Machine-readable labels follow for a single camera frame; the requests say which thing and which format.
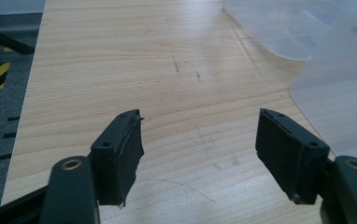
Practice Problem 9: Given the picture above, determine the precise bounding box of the clear plastic sheet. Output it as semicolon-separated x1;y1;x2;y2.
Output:
289;12;357;166

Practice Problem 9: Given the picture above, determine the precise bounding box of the translucent plastic container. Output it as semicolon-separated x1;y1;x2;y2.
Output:
222;0;357;62

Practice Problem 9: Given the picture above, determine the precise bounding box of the black metal stand leg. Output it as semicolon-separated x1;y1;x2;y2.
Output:
0;17;36;56

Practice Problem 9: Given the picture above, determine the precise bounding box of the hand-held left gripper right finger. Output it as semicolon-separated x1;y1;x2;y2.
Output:
254;107;331;206

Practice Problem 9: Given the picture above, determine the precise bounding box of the yellow black hazard tape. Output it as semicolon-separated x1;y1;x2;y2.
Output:
0;46;15;91

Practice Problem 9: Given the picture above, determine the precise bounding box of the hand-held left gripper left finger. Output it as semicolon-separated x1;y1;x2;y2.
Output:
90;108;146;209

